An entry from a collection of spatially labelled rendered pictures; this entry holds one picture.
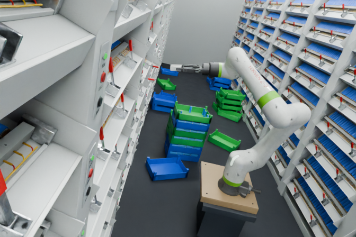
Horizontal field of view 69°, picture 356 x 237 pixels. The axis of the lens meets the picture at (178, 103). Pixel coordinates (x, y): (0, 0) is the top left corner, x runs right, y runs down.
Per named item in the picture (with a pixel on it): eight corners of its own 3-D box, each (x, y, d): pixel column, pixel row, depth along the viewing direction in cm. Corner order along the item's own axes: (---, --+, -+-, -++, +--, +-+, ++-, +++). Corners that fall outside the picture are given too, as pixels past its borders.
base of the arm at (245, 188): (258, 189, 166) (261, 182, 163) (259, 205, 152) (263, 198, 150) (218, 175, 169) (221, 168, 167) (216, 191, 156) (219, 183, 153)
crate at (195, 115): (204, 113, 240) (207, 106, 237) (210, 124, 222) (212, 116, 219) (173, 108, 234) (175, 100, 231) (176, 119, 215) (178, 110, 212)
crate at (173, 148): (196, 142, 252) (198, 135, 249) (200, 154, 234) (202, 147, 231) (166, 138, 246) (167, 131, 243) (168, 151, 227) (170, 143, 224)
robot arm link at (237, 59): (254, 107, 139) (271, 100, 141) (260, 94, 129) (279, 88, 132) (221, 59, 156) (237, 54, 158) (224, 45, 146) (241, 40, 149)
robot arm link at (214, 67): (217, 59, 163) (220, 63, 154) (215, 77, 167) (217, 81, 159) (208, 58, 163) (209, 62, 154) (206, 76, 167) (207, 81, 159)
